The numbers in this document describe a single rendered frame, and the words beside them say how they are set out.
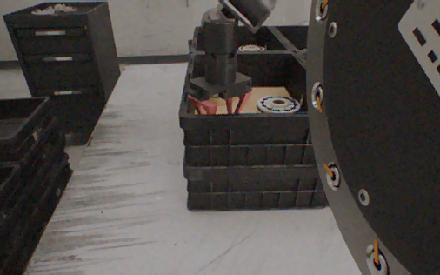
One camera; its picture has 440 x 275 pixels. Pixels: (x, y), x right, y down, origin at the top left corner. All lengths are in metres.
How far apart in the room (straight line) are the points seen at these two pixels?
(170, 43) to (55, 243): 3.53
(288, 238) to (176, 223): 0.22
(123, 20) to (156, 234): 3.56
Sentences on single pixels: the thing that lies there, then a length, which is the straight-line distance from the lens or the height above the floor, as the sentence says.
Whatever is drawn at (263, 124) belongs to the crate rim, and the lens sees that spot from 0.50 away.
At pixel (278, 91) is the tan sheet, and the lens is 0.86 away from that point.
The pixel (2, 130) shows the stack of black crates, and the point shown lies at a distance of 1.66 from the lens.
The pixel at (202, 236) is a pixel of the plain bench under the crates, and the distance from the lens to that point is 0.59.
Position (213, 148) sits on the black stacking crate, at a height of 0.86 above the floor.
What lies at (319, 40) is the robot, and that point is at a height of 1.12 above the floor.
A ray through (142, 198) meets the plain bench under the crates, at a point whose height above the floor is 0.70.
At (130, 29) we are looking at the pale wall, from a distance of 4.01.
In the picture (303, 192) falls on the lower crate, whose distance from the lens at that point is 0.63.
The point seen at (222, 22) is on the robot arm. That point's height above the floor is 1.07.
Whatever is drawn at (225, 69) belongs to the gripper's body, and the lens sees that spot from 0.51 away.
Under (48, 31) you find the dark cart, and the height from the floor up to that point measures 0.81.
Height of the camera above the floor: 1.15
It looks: 31 degrees down
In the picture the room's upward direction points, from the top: straight up
